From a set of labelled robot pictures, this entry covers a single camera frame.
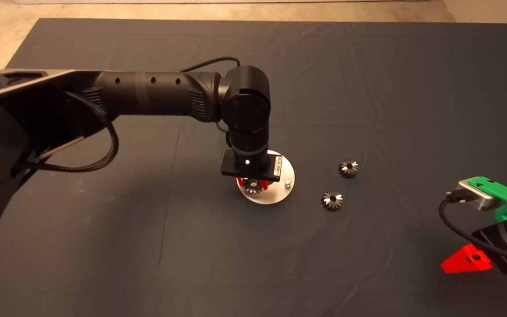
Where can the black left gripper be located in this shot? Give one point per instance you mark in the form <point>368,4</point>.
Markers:
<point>251,169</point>

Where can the small steel planetary gear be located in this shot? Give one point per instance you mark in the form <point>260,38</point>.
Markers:
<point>348,168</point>
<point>252,188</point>
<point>332,200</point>

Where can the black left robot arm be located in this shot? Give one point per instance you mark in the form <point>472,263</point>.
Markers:
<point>156,94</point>

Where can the round metal carrier plate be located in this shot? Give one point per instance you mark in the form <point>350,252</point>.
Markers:
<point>275,193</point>

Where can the dark grey table cloth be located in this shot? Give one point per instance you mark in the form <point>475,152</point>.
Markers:
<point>368,88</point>

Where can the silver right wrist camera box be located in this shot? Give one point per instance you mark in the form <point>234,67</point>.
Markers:
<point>478,197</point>

